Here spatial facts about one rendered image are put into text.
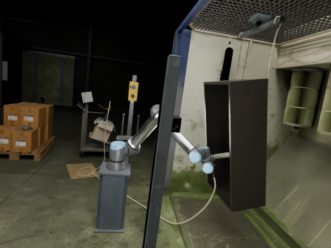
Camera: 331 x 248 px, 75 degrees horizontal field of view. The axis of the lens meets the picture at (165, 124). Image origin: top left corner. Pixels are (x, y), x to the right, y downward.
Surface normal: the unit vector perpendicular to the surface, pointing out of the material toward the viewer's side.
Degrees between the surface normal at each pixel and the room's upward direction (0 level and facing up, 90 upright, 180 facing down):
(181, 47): 90
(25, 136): 90
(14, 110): 90
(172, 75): 90
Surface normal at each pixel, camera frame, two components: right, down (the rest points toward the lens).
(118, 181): 0.14, 0.18
